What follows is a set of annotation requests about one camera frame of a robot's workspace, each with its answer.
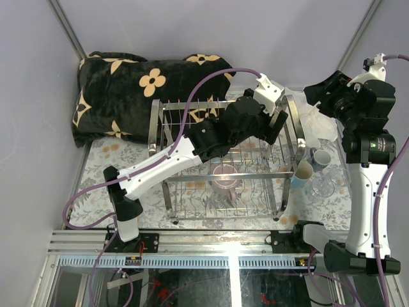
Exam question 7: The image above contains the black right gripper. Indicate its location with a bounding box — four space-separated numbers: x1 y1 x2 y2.
303 70 363 129

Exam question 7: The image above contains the light blue mug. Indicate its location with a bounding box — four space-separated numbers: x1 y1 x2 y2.
290 160 314 188

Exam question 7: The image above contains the grey textured coffee mug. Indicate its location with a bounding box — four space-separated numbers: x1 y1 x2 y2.
310 148 331 172

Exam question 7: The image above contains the clear glass tumbler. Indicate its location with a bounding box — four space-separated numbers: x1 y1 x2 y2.
328 166 348 189
305 175 335 203

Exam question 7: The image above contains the olive beige mug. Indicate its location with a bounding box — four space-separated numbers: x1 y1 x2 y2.
269 107 282 129

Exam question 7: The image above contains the clear glass tumbler front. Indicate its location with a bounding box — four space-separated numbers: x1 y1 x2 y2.
328 166 348 189

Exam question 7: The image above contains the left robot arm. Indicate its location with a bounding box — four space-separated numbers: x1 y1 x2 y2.
104 89 288 253

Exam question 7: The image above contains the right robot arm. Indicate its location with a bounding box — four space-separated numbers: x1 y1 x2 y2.
291 70 401 276

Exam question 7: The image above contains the stainless steel dish rack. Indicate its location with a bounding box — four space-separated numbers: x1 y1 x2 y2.
160 95 306 224

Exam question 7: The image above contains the white crumpled cloth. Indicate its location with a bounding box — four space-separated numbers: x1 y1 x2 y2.
285 88 338 148

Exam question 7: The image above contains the floral patterned table mat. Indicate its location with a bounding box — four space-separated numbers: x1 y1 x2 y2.
68 89 352 232

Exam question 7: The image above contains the pink mug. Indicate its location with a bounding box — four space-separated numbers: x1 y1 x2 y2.
212 164 239 203

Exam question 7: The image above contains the black floral plush blanket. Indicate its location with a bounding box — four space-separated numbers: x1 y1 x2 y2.
71 51 234 148

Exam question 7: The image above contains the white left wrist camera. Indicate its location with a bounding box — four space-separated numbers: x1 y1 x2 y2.
253 74 284 116

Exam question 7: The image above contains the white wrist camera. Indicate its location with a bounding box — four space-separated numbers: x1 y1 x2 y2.
253 74 284 116
347 53 387 91

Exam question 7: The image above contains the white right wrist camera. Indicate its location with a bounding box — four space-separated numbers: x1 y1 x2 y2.
347 53 387 91

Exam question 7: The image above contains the right aluminium frame post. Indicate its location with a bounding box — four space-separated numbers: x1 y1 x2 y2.
336 0 385 70

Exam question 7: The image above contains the aluminium frame post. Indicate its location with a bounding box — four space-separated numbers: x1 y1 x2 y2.
336 0 385 70
47 0 87 60

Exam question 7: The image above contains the left aluminium frame post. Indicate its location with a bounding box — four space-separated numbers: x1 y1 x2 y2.
47 0 87 60

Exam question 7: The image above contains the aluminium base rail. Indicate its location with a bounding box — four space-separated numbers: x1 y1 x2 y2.
47 230 310 270

